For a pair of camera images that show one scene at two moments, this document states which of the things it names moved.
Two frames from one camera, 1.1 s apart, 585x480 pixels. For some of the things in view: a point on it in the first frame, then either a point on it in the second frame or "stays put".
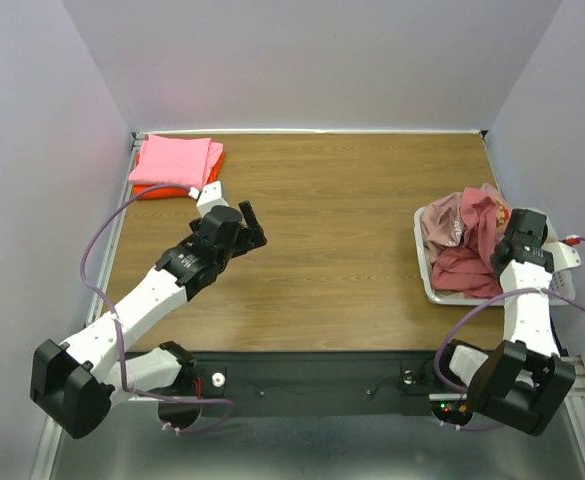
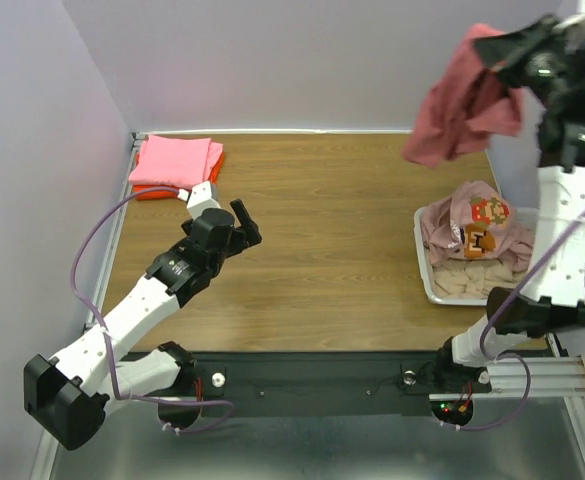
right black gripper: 503,251 -> 508,51
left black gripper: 252,237 stays put
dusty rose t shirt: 467,269 -> 473,101
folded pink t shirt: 176,160 stays put
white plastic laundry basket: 562,279 stays put
